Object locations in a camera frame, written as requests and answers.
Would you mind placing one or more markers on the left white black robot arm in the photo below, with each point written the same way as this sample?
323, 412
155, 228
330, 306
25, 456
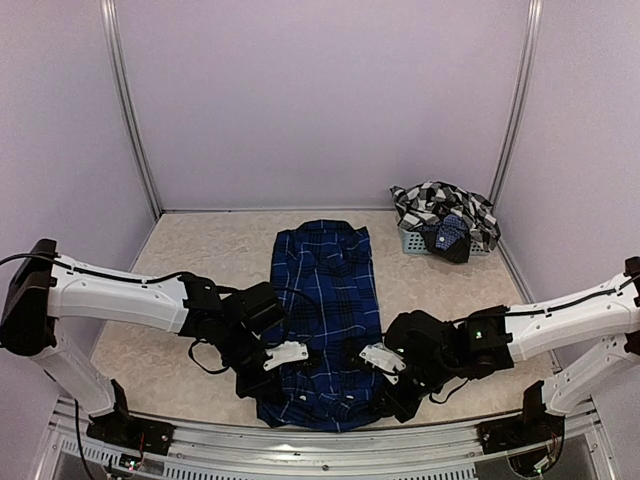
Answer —
48, 287

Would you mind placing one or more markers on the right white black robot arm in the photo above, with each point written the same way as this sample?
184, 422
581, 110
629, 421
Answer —
419, 354

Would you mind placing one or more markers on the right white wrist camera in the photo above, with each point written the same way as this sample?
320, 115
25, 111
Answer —
382, 358

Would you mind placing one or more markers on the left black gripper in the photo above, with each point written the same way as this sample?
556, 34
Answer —
261, 387

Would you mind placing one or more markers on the light blue plastic basket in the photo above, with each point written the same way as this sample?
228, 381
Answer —
413, 243

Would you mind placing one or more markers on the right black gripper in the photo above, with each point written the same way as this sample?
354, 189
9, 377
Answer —
402, 409

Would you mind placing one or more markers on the small blue check shirt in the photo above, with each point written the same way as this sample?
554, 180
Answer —
445, 233

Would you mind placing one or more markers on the front aluminium rail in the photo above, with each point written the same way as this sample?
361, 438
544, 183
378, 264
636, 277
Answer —
201, 450

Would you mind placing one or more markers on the blue plaid long sleeve shirt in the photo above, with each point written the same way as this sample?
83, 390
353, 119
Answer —
323, 274

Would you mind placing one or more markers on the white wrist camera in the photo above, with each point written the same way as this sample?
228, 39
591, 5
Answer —
382, 358
284, 353

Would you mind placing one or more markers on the right aluminium frame post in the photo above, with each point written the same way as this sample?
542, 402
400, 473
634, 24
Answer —
519, 98

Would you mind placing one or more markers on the aluminium frame post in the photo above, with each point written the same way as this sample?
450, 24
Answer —
519, 98
117, 61

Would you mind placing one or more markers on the left aluminium frame post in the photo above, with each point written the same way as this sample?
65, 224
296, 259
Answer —
117, 61

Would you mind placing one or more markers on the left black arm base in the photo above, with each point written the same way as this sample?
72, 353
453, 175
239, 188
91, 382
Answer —
119, 427

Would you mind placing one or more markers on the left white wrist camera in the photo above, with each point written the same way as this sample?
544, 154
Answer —
284, 353

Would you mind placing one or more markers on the black white checkered shirt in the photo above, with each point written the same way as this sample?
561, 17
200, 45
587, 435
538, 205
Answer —
434, 204

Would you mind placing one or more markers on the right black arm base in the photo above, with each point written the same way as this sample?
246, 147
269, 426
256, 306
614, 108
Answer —
532, 425

